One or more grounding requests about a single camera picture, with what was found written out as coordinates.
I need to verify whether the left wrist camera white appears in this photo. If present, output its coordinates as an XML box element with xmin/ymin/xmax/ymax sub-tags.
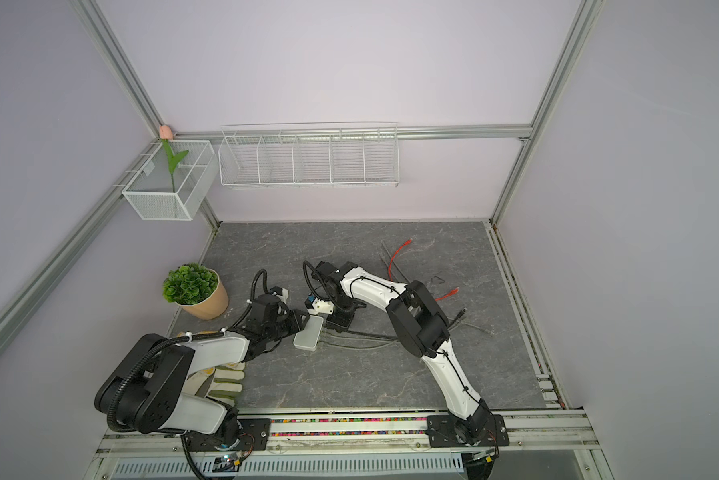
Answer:
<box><xmin>269</xmin><ymin>286</ymin><xmax>290</xmax><ymax>303</ymax></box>

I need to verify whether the white network switch box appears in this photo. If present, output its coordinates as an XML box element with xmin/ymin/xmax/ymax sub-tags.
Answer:
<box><xmin>293</xmin><ymin>315</ymin><xmax>325</xmax><ymax>352</ymax></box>

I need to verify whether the white wire wall shelf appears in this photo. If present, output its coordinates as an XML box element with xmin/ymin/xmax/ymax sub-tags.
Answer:
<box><xmin>219</xmin><ymin>122</ymin><xmax>401</xmax><ymax>188</ymax></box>

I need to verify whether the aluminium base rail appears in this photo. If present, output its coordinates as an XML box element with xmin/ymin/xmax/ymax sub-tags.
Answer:
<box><xmin>94</xmin><ymin>409</ymin><xmax>601</xmax><ymax>460</ymax></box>

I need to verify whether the yellow white work glove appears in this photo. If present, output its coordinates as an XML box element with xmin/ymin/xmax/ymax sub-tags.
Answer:
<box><xmin>182</xmin><ymin>334</ymin><xmax>250</xmax><ymax>406</ymax></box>

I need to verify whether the red ethernet cable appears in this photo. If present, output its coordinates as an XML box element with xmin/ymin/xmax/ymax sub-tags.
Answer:
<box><xmin>386</xmin><ymin>238</ymin><xmax>461</xmax><ymax>301</ymax></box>

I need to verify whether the white mesh wall basket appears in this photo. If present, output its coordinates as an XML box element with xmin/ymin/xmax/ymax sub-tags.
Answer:
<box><xmin>123</xmin><ymin>140</ymin><xmax>220</xmax><ymax>221</ymax></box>

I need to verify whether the black cable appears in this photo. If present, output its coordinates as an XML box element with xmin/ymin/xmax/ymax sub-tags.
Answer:
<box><xmin>334</xmin><ymin>308</ymin><xmax>469</xmax><ymax>342</ymax></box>

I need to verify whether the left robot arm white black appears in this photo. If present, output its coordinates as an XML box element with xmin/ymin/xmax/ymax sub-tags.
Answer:
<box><xmin>94</xmin><ymin>294</ymin><xmax>310</xmax><ymax>449</ymax></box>

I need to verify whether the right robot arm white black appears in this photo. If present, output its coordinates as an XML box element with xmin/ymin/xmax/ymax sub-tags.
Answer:
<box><xmin>302</xmin><ymin>261</ymin><xmax>509</xmax><ymax>449</ymax></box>

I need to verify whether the pink tulip artificial flower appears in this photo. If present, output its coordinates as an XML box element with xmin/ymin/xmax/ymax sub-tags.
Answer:
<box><xmin>159</xmin><ymin>125</ymin><xmax>189</xmax><ymax>193</ymax></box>

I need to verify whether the green potted plant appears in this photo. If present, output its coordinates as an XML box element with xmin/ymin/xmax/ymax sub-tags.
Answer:
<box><xmin>163</xmin><ymin>263</ymin><xmax>229</xmax><ymax>320</ymax></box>

